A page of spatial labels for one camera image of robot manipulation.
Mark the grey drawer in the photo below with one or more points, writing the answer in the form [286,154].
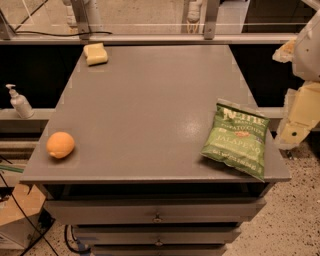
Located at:
[103,212]
[157,235]

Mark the white pump soap bottle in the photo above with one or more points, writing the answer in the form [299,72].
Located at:
[20,103]

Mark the yellow sponge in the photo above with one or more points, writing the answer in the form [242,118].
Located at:
[95,54]

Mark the green jalapeno chip bag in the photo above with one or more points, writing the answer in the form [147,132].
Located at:
[238,138]

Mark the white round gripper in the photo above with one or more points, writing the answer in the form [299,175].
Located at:
[308,55]

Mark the cardboard box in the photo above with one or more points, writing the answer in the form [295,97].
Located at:
[19,215]

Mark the grey drawer cabinet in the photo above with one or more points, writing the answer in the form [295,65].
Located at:
[139,123]

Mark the grey metal shelf rail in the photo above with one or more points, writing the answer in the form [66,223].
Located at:
[168,39]

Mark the middle grey drawer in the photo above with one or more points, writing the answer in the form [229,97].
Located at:
[157,235]

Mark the top grey drawer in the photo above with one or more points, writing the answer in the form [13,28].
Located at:
[103,212]

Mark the orange fruit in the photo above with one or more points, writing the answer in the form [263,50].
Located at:
[60,145]

